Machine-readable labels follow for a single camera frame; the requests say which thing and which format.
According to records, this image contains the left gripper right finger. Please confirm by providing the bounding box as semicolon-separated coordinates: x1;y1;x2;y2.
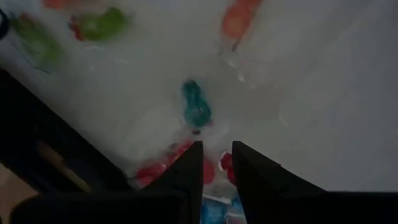
231;140;398;224

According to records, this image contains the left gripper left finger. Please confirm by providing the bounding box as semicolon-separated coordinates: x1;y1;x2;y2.
9;140;205;224

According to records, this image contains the red wrapped candy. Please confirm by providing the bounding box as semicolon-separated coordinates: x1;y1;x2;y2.
219;151;237;185
134;139;216;188

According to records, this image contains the blue wrapped candy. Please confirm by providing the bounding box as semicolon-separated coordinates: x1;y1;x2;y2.
200;193;247;224

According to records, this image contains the teal wrapped candy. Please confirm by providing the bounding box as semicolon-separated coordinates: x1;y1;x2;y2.
181;79;213;129

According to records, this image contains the green wrapped candy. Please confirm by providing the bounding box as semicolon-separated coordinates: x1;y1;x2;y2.
70;6;131;42
10;14;65;70

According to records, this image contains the orange wrapped candy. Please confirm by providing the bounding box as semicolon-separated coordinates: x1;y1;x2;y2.
220;0;264;43

